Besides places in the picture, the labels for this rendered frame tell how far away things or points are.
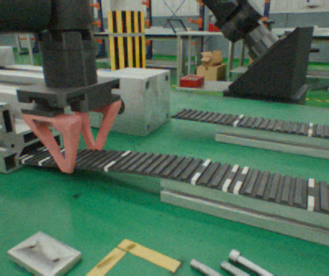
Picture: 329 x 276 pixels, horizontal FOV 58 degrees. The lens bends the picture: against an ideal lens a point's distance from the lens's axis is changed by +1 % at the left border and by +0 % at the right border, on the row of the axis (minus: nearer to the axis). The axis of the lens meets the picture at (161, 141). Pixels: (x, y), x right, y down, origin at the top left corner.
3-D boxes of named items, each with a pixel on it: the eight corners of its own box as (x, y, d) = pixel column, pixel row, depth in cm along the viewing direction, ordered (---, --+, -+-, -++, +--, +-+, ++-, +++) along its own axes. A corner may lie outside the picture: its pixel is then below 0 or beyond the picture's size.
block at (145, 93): (175, 117, 59) (175, 68, 56) (144, 136, 49) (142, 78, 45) (136, 112, 63) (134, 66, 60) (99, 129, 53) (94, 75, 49)
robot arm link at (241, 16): (267, 29, 84) (252, 43, 87) (244, 1, 85) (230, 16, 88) (259, 28, 77) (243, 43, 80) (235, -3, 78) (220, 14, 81)
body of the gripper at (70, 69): (16, 107, 31) (1, 31, 29) (81, 89, 40) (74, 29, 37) (64, 113, 29) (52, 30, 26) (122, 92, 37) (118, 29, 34)
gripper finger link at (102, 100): (47, 165, 37) (34, 89, 33) (85, 145, 43) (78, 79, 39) (92, 177, 34) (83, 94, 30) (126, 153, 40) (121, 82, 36)
